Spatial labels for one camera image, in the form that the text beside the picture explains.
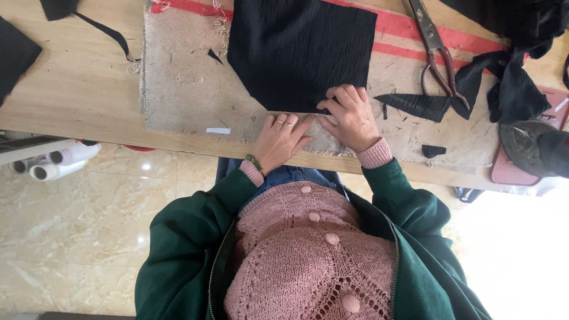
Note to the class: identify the person's right hand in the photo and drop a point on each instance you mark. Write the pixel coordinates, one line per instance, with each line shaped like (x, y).
(353, 124)

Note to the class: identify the person's left hand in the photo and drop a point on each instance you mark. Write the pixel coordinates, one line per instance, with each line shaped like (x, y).
(280, 144)

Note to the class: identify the large black fabric piece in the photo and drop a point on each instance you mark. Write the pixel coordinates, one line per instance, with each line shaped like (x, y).
(293, 49)

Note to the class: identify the blue jeans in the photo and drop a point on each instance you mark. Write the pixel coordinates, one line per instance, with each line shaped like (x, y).
(284, 174)

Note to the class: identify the white paper strip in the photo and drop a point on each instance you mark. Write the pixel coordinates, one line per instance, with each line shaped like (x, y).
(218, 130)

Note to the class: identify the triangular black fabric scrap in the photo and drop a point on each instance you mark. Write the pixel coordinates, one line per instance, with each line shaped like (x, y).
(418, 106)

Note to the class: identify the small square black scrap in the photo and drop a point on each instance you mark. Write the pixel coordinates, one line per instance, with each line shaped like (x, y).
(433, 151)

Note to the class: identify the burlap mat with red stripes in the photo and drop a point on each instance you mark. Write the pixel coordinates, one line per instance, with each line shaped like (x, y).
(191, 84)

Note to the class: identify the tiny pointed black scrap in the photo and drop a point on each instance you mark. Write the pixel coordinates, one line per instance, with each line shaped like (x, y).
(214, 55)

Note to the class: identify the pink knitted sweater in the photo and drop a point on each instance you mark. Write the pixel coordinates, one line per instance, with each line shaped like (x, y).
(306, 257)

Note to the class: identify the red round object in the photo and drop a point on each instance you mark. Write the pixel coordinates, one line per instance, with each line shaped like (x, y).
(138, 148)

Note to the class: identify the dark green zip jacket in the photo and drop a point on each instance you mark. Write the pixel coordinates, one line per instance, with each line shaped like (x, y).
(426, 266)

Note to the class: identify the pink iron rest tray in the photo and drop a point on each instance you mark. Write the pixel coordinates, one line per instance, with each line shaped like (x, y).
(506, 171)

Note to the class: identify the crumpled black fabric strip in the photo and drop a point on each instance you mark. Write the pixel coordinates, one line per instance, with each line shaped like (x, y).
(511, 89)

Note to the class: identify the black clothes iron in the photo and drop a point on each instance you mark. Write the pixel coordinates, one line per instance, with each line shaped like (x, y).
(533, 149)

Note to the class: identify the heap of black fabric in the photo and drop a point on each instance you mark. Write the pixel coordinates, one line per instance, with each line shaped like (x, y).
(520, 20)

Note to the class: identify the white thread cone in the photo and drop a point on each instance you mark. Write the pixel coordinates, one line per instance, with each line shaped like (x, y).
(18, 166)
(55, 171)
(73, 154)

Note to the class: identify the black fabric panel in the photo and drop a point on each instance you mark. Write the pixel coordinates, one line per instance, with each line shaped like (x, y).
(13, 55)

